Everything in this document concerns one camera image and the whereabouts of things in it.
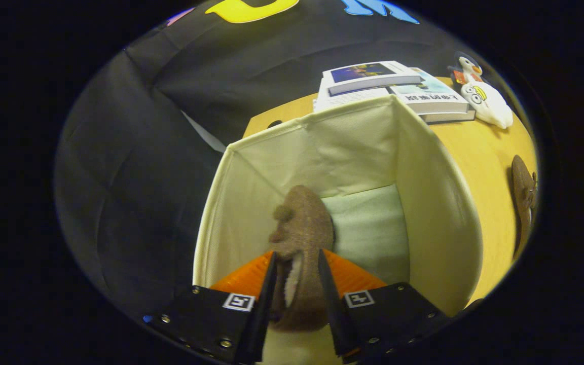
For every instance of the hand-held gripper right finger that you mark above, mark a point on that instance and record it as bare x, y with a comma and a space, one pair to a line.
335, 314

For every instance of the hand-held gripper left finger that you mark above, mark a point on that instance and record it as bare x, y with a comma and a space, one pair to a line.
264, 314

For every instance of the brown fuzzy shoe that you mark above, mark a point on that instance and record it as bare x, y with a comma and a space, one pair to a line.
522, 187
304, 218

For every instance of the green fabric storage box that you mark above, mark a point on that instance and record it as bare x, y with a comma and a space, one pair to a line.
439, 213

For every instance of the white book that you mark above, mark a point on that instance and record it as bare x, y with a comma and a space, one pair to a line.
342, 99

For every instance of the black book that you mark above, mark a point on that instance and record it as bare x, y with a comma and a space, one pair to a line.
449, 117

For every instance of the book with pale blue cover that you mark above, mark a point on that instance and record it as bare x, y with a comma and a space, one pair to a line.
439, 96

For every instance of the book with blue photo cover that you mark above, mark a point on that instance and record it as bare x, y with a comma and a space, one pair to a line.
373, 73

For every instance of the white duck plush toy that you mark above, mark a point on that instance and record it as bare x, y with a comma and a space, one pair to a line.
489, 104

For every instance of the penguin plush toy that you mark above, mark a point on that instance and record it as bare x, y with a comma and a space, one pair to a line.
467, 66

